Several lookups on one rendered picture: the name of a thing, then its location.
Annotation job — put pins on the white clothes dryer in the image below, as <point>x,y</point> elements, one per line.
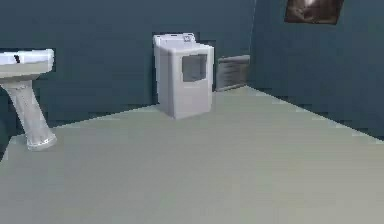
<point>186,96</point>

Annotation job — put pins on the grey flat panel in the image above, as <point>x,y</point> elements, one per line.
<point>232,72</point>

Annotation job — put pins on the brown framed wall picture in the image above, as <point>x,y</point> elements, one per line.
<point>313,11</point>

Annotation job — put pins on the white pedestal sink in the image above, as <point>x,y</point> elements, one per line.
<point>26,100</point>

